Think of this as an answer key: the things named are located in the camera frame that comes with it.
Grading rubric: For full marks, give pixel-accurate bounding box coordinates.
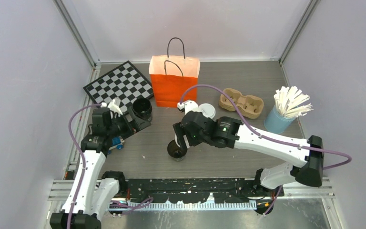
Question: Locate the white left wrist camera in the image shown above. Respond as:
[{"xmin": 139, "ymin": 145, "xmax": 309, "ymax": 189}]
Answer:
[{"xmin": 101, "ymin": 98, "xmax": 123, "ymax": 116}]

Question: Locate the cardboard cup carrier tray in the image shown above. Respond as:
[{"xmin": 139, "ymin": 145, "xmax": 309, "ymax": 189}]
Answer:
[{"xmin": 223, "ymin": 88, "xmax": 264, "ymax": 119}]

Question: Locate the white plastic cup lid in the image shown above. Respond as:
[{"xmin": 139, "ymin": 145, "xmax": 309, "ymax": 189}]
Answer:
[{"xmin": 199, "ymin": 103, "xmax": 216, "ymax": 119}]

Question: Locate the blue red toy car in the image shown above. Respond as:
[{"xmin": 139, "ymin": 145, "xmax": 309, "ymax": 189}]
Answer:
[{"xmin": 108, "ymin": 136, "xmax": 124, "ymax": 154}]

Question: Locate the black white chessboard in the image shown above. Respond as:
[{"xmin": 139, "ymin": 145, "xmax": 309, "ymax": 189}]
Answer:
[{"xmin": 83, "ymin": 61, "xmax": 154, "ymax": 114}]

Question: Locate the orange paper bag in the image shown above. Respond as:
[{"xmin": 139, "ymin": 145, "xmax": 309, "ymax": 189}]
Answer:
[{"xmin": 149, "ymin": 37, "xmax": 200, "ymax": 107}]

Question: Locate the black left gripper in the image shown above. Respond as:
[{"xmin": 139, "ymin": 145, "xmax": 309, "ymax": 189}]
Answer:
[{"xmin": 107, "ymin": 107, "xmax": 151, "ymax": 140}]

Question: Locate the blue cup holder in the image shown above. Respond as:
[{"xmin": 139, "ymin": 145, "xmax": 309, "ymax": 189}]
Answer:
[{"xmin": 264, "ymin": 105, "xmax": 295, "ymax": 134}]

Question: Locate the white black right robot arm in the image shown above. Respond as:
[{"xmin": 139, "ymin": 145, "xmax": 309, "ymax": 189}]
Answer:
[{"xmin": 167, "ymin": 111, "xmax": 324, "ymax": 196}]

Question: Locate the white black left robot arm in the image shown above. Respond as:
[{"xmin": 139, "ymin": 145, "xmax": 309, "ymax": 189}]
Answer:
[{"xmin": 49, "ymin": 107, "xmax": 152, "ymax": 229}]

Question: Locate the black cup stack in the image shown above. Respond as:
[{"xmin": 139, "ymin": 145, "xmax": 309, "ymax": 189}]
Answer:
[{"xmin": 132, "ymin": 97, "xmax": 153, "ymax": 122}]

